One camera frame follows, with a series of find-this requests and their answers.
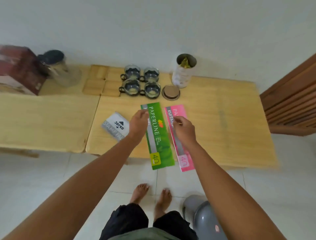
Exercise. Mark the person's left hand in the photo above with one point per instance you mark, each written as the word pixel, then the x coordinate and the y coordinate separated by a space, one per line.
pixel 137 126

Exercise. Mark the person's right hand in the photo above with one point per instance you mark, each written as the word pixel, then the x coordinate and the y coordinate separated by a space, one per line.
pixel 185 133

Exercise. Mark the person's right fingers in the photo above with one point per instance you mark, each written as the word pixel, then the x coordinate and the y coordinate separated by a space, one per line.
pixel 178 120

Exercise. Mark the person's left fingers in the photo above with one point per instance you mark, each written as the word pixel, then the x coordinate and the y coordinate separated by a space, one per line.
pixel 144 114

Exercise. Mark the green paper pack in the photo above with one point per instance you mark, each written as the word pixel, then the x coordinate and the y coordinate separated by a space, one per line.
pixel 158 138

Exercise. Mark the pink paper pack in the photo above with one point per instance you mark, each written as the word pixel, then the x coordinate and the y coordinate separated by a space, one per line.
pixel 184 160

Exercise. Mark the person's left forearm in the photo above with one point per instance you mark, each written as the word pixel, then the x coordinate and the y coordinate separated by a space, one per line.
pixel 81 188

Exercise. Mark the person's right forearm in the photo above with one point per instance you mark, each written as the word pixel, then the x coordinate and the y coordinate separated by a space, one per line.
pixel 227 197

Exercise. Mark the glass cup with black holder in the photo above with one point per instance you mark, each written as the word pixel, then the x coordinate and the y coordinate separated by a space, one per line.
pixel 151 73
pixel 152 89
pixel 131 87
pixel 132 71

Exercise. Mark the round brass canister lid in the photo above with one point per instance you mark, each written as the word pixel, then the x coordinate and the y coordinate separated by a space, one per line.
pixel 170 92

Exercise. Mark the white stamp pad box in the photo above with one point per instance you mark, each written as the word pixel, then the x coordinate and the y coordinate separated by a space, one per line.
pixel 116 125

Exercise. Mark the white tin canister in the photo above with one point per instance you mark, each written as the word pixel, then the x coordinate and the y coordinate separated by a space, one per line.
pixel 182 76

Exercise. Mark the wooden tray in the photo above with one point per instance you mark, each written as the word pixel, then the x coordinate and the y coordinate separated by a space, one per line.
pixel 98 81

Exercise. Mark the gold foil packet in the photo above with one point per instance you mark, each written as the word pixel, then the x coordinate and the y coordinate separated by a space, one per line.
pixel 185 63

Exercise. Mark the person's left foot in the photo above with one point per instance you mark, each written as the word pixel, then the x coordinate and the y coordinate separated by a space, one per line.
pixel 139 192

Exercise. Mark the person's foot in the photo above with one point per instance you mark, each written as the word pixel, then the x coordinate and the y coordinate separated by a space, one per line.
pixel 139 192
pixel 162 202

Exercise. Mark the person's right foot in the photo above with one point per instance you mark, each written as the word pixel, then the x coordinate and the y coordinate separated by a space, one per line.
pixel 162 202

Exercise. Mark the glass jar with black lid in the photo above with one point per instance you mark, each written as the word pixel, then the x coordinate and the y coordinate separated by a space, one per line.
pixel 60 70

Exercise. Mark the grey plastic stool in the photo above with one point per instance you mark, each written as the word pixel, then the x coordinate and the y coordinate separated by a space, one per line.
pixel 205 217

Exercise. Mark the black shorts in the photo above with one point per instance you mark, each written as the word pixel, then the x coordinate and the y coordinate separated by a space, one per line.
pixel 128 220

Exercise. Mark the brown wooden louvred door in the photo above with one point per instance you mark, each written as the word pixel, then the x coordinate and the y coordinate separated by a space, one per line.
pixel 291 101

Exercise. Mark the olive green shirt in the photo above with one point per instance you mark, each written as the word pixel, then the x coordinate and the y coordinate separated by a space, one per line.
pixel 145 235

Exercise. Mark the dark red cardboard box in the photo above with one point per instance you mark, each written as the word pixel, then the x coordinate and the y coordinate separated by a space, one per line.
pixel 21 69

